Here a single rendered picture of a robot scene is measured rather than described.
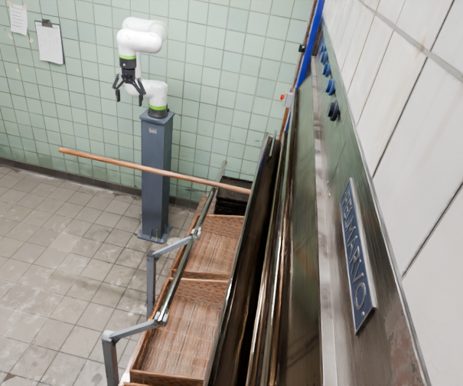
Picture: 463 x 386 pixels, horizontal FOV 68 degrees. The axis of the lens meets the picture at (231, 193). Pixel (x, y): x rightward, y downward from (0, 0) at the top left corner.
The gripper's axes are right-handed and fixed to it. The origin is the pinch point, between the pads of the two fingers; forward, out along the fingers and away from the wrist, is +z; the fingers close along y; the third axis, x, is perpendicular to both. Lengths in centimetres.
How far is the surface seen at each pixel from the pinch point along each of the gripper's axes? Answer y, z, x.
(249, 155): -71, 72, -95
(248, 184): -78, 63, -34
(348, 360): -100, -50, 161
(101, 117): 73, 66, -95
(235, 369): -90, 4, 137
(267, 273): -94, -2, 107
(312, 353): -99, -37, 153
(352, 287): -99, -54, 153
